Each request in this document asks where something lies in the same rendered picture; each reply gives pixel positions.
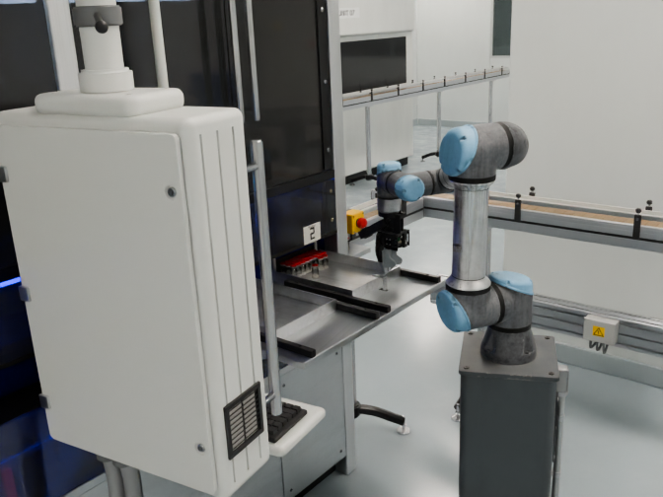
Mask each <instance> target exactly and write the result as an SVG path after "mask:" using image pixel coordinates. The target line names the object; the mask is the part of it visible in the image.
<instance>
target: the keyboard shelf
mask: <svg viewBox="0 0 663 497"><path fill-rule="evenodd" d="M281 401H284V402H286V403H291V404H294V405H299V406H301V408H303V409H306V410H307V412H308V413H307V414H306V415H305V416H304V417H303V418H302V419H301V420H300V421H299V422H298V423H297V424H296V425H295V426H293V427H292V428H291V429H290V430H289V431H288V432H287V433H286V434H285V435H284V436H283V437H282V438H281V439H279V440H278V441H277V442H276V443H271V442H268V444H269V454H270V455H274V456H277V457H283V456H285V455H286V454H287V453H288V452H289V451H290V450H291V449H292V448H293V447H294V446H295V445H296V444H297V443H298V442H299V441H300V440H301V439H302V438H303V437H304V436H305V435H306V434H308V433H309V432H310V431H311V430H312V429H313V428H314V427H315V426H316V425H317V424H318V423H319V422H320V421H321V420H322V419H323V418H324V417H325V416H326V413H325V410H324V409H323V408H321V407H318V406H315V405H311V404H307V403H303V402H299V401H295V400H291V399H287V398H284V397H282V398H281Z"/></svg>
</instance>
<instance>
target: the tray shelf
mask: <svg viewBox="0 0 663 497"><path fill-rule="evenodd" d="M444 285H445V280H444V279H441V282H440V283H434V282H429V281H425V280H420V279H416V278H411V277H406V276H402V275H401V276H399V277H398V278H396V279H394V280H392V281H390V282H388V291H387V292H386V291H382V290H379V289H381V288H383V286H381V287H379V288H377V289H375V290H373V291H372V292H370V293H368V294H366V295H364V296H362V297H360V298H362V299H366V300H370V301H374V302H378V303H382V304H386V305H390V306H391V311H390V312H389V313H383V312H380V318H379V319H377V320H375V319H369V318H365V317H363V316H359V315H355V314H351V313H348V312H344V311H340V310H336V311H334V312H333V313H331V314H329V315H327V316H325V317H323V318H321V319H319V320H317V321H315V322H313V323H311V324H309V325H307V326H306V327H304V328H302V329H300V330H298V331H296V332H294V333H293V334H291V335H289V336H287V337H285V338H283V339H285V340H288V341H292V342H295V343H298V344H301V345H304V346H307V347H310V348H314V349H316V356H315V357H314V358H309V357H306V356H303V355H300V354H297V353H294V352H291V351H288V350H285V349H282V348H279V347H277V348H278V361H280V362H283V363H286V364H288V365H291V366H294V367H297V368H300V369H303V370H306V369H307V368H309V367H311V366H312V365H314V364H316V363H317V362H319V361H321V360H322V359H324V358H326V357H327V356H329V355H331V354H332V353H333V352H335V351H336V350H338V349H340V348H341V347H343V346H344V345H346V344H348V343H349V342H351V341H353V340H354V339H356V338H358V337H359V336H361V335H363V334H364V333H366V332H368V331H369V330H371V329H373V328H374V327H376V326H378V325H379V324H381V323H382V322H384V321H386V320H388V319H390V318H391V317H393V316H395V315H396V314H398V313H400V312H401V311H403V310H405V309H406V308H408V307H410V306H411V305H413V304H415V303H416V302H418V301H419V300H421V299H423V298H424V297H426V296H428V295H429V294H431V293H433V292H434V291H436V290H438V289H439V288H441V287H443V286H444ZM260 346H261V355H262V356H265V357H266V348H265V343H264V342H260Z"/></svg>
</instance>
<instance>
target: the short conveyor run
mask: <svg viewBox="0 0 663 497"><path fill-rule="evenodd" d="M373 204H374V205H373ZM370 205H371V206H370ZM367 206H369V207H367ZM365 207H366V208H365ZM362 208H364V209H362ZM350 209H355V210H360V209H361V211H364V218H365V219H366V220H367V227H369V226H371V225H372V224H374V223H376V222H378V221H380V220H382V219H384V218H383V217H380V216H378V209H377V193H375V199H372V200H369V201H367V202H364V203H361V204H359V205H356V206H353V207H351V208H350ZM401 212H405V213H406V217H405V218H404V226H406V225H408V224H411V223H413V222H415V221H417V220H420V219H422V218H424V199H423V197H421V198H419V199H418V200H417V201H414V202H409V201H404V200H402V210H401ZM377 233H378V232H376V233H375V234H373V236H371V237H370V238H367V239H360V237H359V235H358V233H355V234H353V235H352V234H348V237H349V243H350V244H355V245H360V246H363V245H365V244H367V243H369V242H372V241H374V240H376V235H377Z"/></svg>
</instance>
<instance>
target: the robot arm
mask: <svg viewBox="0 0 663 497"><path fill-rule="evenodd" d="M528 150H529V140H528V137H527V134H526V133H525V131H524V130H523V129H522V128H521V127H520V126H519V125H517V124H515V123H512V122H508V121H498V122H491V123H483V124H474V125H470V124H466V125H463V126H459V127H454V128H452V129H450V130H449V131H448V132H447V133H446V134H445V135H444V137H443V139H442V141H441V144H440V148H439V162H440V164H441V168H440V169H437V170H431V171H424V172H417V173H409V174H406V173H403V172H402V167H401V163H400V162H397V161H384V162H380V163H379V164H378V165H377V173H376V176H377V209H378V216H380V217H383V218H384V219H382V220H380V221H378V222H376V223H374V224H372V225H371V226H369V227H364V228H363V229H361V230H360V232H358V235H359V237H360V239H367V238H370V237H371V236H373V234H375V233H376V232H378V233H377V235H376V242H375V244H376V246H375V253H376V256H377V259H378V262H379V263H380V266H381V268H382V269H383V271H384V273H386V272H388V271H390V270H391V267H395V266H396V264H401V263H402V262H403V259H402V258H401V257H400V256H398V255H397V251H398V248H406V247H407V246H409V230H408V229H404V218H405V217H406V213H405V212H401V210H402V200H404V201H409V202H414V201H417V200H418V199H419V198H421V197H423V196H429V195H435V194H442V193H452V192H454V217H453V252H452V274H451V275H450V276H449V277H447V279H446V289H445V290H441V291H440V292H439V293H438V294H437V296H436V307H437V311H438V314H439V317H440V319H441V320H442V322H443V323H444V324H445V326H446V327H447V328H448V329H450V330H451V331H453V332H462V331H470V330H472V329H476V328H481V327H485V326H487V329H486V332H485V334H484V337H483V339H482V342H481V345H480V353H481V355H482V356H483V357H484V358H485V359H487V360H489V361H491V362H494V363H497V364H502V365H523V364H527V363H530V362H532V361H533V360H535V359H536V357H537V345H536V341H535V338H534V335H533V332H532V309H533V295H534V292H533V281H532V280H531V279H530V278H529V277H528V276H526V275H523V274H521V273H517V272H512V271H493V272H491V273H490V274H489V276H488V278H487V277H486V276H485V262H486V240H487V217H488V196H489V187H490V186H491V185H492V184H493V183H494V182H495V180H496V170H506V169H508V168H511V167H513V166H516V165H518V164H519V163H521V162H522V161H523V160H524V158H525V157H526V155H527V153H528ZM407 234H408V241H407ZM384 248H385V249H384Z"/></svg>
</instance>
